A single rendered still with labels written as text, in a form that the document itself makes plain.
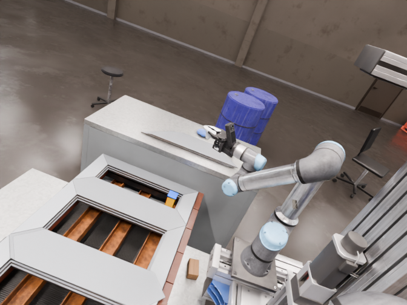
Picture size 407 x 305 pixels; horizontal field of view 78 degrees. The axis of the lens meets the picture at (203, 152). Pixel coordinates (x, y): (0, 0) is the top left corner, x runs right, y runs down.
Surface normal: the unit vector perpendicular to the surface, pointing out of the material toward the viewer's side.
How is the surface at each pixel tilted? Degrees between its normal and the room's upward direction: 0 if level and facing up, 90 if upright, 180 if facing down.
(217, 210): 90
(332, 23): 90
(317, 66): 90
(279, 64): 90
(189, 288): 0
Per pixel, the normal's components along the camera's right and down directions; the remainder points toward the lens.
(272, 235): 0.23, -0.76
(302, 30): -0.16, 0.48
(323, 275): -0.78, 0.10
